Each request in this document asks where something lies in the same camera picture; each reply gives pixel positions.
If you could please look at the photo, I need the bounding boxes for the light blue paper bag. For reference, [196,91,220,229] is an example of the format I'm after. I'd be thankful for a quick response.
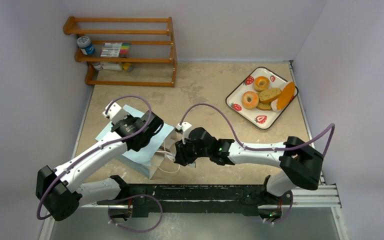
[95,105,174,179]

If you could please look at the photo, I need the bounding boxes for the brown fake bread piece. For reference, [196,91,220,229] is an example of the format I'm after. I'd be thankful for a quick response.
[256,102,272,111]

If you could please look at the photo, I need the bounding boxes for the orange fake bread ring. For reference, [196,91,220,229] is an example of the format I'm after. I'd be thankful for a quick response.
[253,75,271,93]

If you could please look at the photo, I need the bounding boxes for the white orange fake bread slice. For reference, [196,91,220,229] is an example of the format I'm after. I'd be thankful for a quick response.
[270,81,296,112]

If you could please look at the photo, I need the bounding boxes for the metal tongs with white handle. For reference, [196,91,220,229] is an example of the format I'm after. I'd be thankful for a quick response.
[156,150,196,168]

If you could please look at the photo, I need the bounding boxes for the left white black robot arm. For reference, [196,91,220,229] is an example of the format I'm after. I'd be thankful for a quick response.
[35,109,164,221]

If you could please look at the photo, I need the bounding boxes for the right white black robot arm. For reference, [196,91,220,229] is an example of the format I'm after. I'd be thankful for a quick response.
[174,122,324,204]

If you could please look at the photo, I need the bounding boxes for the small yellow block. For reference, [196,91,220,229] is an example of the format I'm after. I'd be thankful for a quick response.
[122,62,135,73]

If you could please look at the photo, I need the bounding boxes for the orange wooden shelf rack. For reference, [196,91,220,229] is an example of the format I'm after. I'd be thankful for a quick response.
[63,16,178,88]

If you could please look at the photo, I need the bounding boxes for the small white box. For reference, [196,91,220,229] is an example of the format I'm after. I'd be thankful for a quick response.
[100,62,123,71]

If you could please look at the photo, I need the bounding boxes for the white strawberry print tray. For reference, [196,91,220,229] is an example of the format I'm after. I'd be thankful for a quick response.
[225,66,290,130]

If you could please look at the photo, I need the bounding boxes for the box of coloured markers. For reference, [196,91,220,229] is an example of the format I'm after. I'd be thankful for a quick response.
[100,42,131,58]

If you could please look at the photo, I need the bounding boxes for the blue lidded jar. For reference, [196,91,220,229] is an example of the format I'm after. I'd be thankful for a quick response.
[76,35,96,56]

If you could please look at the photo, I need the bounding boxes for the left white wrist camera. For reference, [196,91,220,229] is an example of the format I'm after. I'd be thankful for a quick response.
[102,102,130,125]

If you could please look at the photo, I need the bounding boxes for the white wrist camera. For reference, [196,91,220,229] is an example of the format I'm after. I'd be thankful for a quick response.
[102,102,130,125]
[175,122,193,144]

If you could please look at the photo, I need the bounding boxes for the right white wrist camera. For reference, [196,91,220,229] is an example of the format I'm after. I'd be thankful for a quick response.
[175,122,193,144]

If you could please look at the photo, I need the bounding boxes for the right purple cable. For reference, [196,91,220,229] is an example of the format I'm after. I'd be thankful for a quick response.
[178,103,336,226]

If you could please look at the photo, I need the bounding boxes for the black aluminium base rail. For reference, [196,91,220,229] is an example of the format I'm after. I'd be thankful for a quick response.
[47,183,342,220]

